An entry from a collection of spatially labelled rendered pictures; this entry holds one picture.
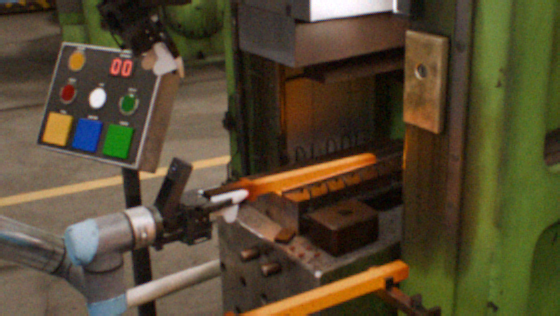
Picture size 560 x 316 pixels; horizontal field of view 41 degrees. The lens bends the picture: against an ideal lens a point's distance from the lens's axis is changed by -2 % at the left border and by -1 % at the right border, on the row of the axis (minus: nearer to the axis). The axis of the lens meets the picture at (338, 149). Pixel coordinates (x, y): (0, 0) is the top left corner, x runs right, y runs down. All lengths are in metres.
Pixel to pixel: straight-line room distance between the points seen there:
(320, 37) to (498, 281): 0.56
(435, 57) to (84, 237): 0.69
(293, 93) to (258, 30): 0.30
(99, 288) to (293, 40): 0.58
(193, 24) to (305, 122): 4.64
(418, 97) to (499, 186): 0.22
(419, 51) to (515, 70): 0.19
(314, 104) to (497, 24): 0.70
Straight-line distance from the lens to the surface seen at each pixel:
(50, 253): 1.52
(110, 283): 1.45
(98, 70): 1.99
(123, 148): 1.87
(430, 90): 1.35
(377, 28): 1.56
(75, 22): 6.66
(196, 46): 6.52
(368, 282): 1.32
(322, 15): 1.41
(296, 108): 1.81
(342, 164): 1.68
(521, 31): 1.25
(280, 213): 1.62
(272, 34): 1.50
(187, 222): 1.47
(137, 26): 1.48
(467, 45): 1.30
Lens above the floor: 1.65
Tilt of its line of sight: 21 degrees down
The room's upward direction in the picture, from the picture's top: straight up
